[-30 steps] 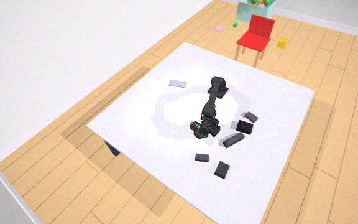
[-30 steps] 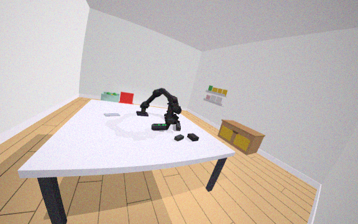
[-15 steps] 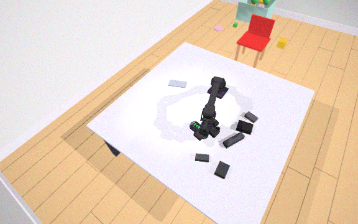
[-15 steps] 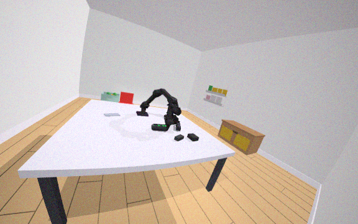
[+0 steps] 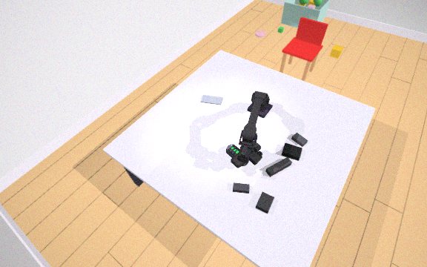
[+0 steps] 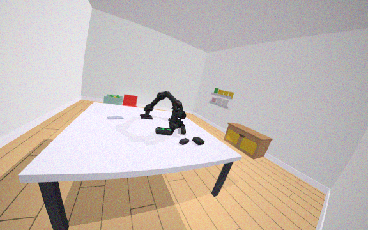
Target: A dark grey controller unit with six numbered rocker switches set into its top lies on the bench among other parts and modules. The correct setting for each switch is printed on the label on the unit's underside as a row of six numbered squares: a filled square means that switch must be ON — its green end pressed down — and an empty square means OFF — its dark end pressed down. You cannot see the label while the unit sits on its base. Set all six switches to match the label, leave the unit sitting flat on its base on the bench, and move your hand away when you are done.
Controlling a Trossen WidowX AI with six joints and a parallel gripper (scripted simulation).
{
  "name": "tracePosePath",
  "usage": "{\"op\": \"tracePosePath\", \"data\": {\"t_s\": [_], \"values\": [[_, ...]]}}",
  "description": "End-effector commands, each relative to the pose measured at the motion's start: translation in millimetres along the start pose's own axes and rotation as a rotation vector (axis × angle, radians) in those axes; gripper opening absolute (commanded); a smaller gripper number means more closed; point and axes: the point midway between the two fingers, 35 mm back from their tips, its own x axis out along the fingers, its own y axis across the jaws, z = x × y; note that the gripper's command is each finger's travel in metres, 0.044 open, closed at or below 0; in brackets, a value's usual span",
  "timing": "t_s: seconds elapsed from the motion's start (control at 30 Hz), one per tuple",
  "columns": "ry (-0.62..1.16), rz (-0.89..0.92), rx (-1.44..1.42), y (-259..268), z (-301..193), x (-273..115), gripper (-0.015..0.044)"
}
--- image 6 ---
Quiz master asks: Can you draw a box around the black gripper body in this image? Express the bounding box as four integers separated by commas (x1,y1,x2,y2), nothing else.
168,115,179,129

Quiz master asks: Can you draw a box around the dark grey unit with label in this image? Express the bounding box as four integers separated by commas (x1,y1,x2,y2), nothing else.
155,127,172,135

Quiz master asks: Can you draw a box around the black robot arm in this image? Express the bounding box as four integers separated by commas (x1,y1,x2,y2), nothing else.
144,91,186,126

